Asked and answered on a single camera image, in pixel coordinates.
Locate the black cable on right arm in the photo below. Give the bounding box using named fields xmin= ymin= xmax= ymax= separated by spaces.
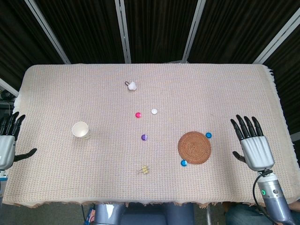
xmin=252 ymin=170 xmax=272 ymax=214

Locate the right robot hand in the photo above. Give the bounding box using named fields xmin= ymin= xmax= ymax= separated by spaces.
xmin=230 ymin=114 xmax=275 ymax=171

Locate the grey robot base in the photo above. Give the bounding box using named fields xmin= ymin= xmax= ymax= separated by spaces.
xmin=93 ymin=202 xmax=195 ymax=225

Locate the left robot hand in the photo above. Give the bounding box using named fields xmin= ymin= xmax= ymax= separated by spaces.
xmin=0 ymin=111 xmax=38 ymax=170

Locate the gold binder clip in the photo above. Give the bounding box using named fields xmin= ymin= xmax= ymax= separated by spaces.
xmin=136 ymin=165 xmax=150 ymax=175

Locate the white paper cup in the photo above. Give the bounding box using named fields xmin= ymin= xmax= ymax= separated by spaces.
xmin=72 ymin=121 xmax=91 ymax=140

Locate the beige woven tablecloth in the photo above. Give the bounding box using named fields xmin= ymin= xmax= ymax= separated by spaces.
xmin=2 ymin=63 xmax=300 ymax=209

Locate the round woven rattan coaster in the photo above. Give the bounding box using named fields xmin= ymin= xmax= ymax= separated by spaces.
xmin=177 ymin=131 xmax=212 ymax=165

